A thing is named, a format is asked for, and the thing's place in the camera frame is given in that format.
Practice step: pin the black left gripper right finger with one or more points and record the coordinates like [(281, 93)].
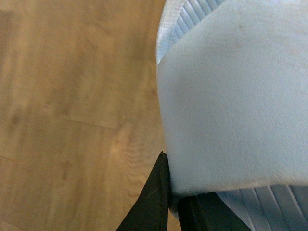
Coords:
[(207, 212)]

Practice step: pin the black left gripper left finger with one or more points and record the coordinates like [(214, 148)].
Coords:
[(150, 211)]

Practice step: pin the light blue slide slipper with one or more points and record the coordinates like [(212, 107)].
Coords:
[(232, 78)]

